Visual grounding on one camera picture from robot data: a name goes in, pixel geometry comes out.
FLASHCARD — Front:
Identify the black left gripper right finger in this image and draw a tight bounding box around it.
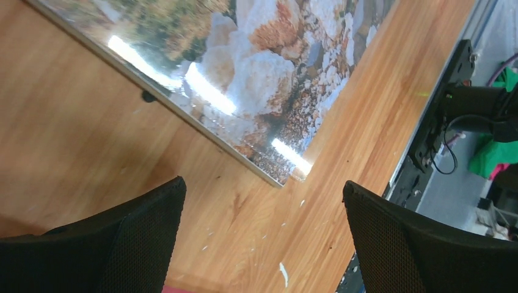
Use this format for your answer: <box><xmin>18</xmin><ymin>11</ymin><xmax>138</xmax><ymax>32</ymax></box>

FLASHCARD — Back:
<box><xmin>343</xmin><ymin>181</ymin><xmax>517</xmax><ymax>292</ymax></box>

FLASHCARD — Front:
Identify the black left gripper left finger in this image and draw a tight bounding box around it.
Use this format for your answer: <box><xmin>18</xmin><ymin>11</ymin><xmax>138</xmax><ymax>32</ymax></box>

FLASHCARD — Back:
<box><xmin>1</xmin><ymin>177</ymin><xmax>186</xmax><ymax>292</ymax></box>

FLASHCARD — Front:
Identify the landscape beach photo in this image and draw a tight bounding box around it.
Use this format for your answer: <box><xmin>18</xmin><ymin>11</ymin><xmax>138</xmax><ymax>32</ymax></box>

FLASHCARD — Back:
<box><xmin>26</xmin><ymin>0</ymin><xmax>399</xmax><ymax>188</ymax></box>

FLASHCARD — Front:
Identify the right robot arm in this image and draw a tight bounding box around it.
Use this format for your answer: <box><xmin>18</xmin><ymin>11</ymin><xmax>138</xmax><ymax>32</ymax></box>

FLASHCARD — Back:
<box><xmin>441</xmin><ymin>84</ymin><xmax>517</xmax><ymax>143</ymax></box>

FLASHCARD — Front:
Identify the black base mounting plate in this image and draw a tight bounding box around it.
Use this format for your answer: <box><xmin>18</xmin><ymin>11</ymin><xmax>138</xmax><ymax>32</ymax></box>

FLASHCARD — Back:
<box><xmin>382</xmin><ymin>39</ymin><xmax>475</xmax><ymax>211</ymax></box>

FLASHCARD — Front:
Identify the green cloth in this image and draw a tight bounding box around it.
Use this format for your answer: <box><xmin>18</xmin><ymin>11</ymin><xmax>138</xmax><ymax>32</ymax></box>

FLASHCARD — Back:
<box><xmin>468</xmin><ymin>68</ymin><xmax>517</xmax><ymax>180</ymax></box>

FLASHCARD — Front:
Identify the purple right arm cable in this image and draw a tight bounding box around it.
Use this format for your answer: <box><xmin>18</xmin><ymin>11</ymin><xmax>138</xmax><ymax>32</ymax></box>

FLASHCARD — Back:
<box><xmin>485</xmin><ymin>52</ymin><xmax>518</xmax><ymax>88</ymax></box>

